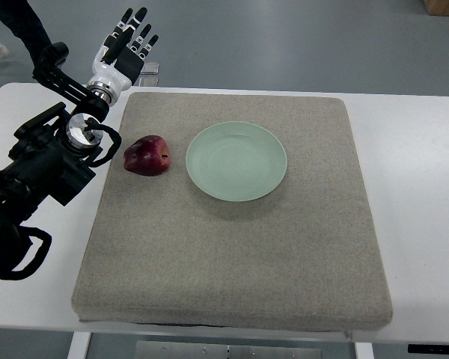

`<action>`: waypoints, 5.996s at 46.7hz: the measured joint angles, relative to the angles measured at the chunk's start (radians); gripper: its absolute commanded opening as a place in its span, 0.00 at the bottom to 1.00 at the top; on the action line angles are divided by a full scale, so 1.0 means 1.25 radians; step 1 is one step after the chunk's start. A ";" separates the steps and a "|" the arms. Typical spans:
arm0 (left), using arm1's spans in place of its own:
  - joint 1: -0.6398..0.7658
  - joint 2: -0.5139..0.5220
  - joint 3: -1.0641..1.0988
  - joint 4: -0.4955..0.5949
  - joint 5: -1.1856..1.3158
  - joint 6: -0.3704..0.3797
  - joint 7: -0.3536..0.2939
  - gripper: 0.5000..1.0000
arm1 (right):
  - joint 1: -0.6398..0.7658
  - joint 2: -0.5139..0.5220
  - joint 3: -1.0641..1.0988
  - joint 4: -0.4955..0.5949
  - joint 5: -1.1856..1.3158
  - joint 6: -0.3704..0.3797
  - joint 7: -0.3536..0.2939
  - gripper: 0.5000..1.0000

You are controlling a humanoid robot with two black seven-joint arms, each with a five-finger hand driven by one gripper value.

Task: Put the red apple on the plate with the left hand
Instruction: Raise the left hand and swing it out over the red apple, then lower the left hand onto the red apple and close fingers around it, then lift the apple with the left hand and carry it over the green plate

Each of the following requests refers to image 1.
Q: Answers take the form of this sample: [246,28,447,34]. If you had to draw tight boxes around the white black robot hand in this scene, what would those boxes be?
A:
[87,7,159,105]

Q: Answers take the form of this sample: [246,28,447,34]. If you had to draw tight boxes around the red apple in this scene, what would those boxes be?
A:
[123,135,171,177]

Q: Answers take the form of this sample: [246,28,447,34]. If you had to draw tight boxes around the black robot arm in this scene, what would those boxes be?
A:
[0,43,121,280]

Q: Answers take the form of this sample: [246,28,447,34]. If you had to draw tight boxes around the lower floor metal plate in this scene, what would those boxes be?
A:
[138,76,159,87]

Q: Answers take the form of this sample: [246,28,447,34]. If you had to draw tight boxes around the light green plate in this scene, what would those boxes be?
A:
[186,121,287,202]

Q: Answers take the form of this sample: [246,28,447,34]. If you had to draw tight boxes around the person legs dark trousers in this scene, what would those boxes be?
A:
[0,0,52,66]

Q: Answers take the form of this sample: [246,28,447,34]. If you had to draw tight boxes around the grey fabric cushion mat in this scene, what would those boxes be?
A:
[71,92,392,332]

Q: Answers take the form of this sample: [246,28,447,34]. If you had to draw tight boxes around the cardboard box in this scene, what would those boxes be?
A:
[424,0,449,16]

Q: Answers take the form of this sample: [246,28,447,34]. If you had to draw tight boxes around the black table control panel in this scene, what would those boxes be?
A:
[407,344,449,355]

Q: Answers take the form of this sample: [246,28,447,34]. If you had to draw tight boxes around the metal table base plate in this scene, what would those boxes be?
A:
[134,341,323,359]

